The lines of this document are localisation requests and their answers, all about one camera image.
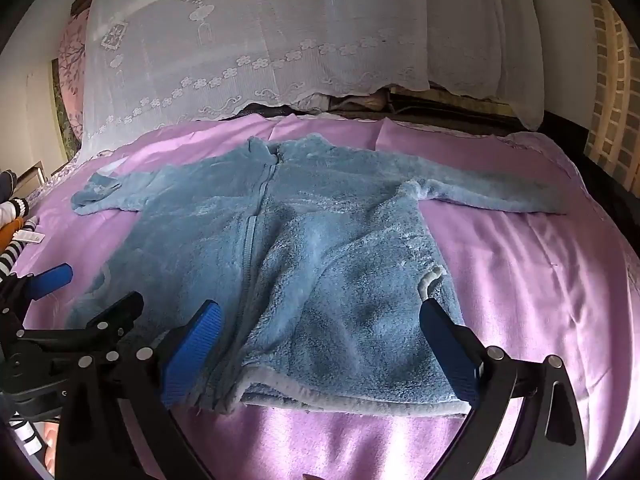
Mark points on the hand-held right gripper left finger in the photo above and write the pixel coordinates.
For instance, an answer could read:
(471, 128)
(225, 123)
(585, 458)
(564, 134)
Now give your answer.
(192, 355)

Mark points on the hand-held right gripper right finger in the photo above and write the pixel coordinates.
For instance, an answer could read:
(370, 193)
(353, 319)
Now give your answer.
(450, 355)

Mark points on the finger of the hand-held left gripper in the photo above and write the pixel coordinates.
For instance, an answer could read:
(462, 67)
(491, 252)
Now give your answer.
(117, 312)
(50, 277)

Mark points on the blue fleece jacket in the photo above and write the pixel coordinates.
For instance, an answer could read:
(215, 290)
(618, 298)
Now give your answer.
(325, 260)

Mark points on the black white striped garment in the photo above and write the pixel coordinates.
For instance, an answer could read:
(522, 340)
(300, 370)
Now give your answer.
(12, 257)
(27, 432)

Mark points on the orange cloth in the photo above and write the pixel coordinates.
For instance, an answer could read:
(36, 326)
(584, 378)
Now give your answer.
(10, 232)

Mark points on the pink bed sheet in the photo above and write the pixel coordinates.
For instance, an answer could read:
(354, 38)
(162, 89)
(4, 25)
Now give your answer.
(525, 285)

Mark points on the pink floral cloth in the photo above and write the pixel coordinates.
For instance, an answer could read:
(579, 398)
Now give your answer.
(72, 70)

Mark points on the purple floral mattress pad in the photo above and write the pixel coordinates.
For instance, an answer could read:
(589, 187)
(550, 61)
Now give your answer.
(545, 147)

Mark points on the brick-patterned curtain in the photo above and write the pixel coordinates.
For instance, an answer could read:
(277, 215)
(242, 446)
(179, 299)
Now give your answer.
(615, 110)

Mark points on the white lace cloth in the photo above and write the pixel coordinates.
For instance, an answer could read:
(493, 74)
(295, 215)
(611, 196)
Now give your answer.
(275, 35)

